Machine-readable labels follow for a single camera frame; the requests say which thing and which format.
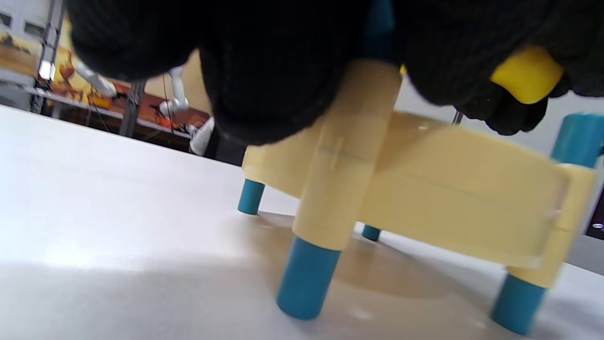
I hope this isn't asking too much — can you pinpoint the person's left hand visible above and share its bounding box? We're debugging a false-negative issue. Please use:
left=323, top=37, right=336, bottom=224
left=66, top=0, right=369, bottom=145

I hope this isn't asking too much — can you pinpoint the person's right hand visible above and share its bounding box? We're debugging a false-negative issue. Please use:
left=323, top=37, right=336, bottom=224
left=396, top=0, right=604, bottom=136

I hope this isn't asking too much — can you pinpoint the yellow toy hammer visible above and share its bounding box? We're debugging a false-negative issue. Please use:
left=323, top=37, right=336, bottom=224
left=399, top=45, right=565, bottom=105

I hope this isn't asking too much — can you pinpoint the yellow round tap bench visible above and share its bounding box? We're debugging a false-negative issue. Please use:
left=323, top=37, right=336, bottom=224
left=237, top=0, right=604, bottom=337

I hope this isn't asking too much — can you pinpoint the orange kitchen backdrop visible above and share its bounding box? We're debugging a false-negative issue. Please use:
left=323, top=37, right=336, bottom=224
left=0, top=19, right=210, bottom=133

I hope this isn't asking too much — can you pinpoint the metal frame workbench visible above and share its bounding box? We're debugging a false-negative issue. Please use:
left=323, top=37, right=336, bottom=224
left=0, top=78, right=210, bottom=154

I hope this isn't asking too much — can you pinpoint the metal shelf frame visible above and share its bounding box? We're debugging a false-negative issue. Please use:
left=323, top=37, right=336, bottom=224
left=29, top=0, right=67, bottom=115

